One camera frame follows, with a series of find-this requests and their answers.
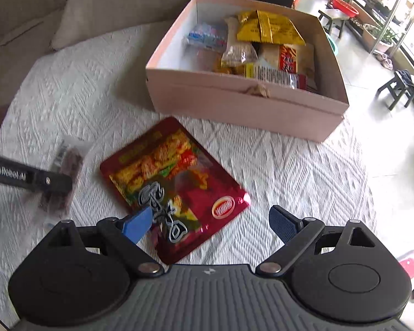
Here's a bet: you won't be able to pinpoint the small stool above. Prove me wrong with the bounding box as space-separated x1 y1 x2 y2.
317 9 348 39

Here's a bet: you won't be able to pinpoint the pale slippers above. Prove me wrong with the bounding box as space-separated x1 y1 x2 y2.
376 53 394 70

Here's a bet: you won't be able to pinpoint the dark cloth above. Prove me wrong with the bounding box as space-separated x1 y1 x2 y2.
395 70 414 89

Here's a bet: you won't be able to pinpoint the white plant pot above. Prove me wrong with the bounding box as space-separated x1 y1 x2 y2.
372 28 398 53

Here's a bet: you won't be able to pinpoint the white textured tablecloth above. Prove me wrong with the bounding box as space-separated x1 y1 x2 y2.
0 21 380 322

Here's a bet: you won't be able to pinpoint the clear packet brown contents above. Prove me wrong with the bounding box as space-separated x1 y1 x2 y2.
221 17 259 70

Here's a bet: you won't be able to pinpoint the large yellow snack packet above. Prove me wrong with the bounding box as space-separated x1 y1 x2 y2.
257 10 306 46

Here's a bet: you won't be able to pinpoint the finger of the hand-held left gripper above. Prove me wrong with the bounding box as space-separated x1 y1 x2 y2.
33 169 74 196

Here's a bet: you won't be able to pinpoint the beige cushion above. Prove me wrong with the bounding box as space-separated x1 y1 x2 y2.
50 0 233 51

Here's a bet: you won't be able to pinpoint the red plastic basin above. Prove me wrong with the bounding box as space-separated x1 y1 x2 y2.
331 0 360 19

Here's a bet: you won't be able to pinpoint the blue white snack packet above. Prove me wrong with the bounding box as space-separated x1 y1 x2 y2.
184 22 228 50

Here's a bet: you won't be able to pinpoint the metal plant rack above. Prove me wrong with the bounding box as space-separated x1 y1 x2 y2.
334 0 414 55

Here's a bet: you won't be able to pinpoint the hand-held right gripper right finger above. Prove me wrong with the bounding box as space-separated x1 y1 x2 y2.
255 205 378 278

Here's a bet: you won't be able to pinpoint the dark red food-photo packet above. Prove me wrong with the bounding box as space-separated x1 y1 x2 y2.
100 116 252 265

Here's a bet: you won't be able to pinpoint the dark wooden stool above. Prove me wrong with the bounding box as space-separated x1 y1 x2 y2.
377 71 414 111

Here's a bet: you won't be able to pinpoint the pink cardboard box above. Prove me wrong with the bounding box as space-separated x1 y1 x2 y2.
145 0 350 143

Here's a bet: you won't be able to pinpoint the pink red object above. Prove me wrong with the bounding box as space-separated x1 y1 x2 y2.
396 247 414 305

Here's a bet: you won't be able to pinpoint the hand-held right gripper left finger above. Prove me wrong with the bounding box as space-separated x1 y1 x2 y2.
47 205 164 278

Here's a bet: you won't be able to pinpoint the round pastry packet red label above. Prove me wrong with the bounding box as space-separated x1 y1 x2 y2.
259 43 317 92

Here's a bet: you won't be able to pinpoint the small yellow snack packet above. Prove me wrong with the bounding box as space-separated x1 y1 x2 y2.
237 10 263 42

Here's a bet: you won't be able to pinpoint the dark brown snack packet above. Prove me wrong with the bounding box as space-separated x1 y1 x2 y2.
38 136 92 218

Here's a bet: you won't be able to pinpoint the teal basin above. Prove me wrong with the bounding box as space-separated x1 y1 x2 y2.
326 34 339 56

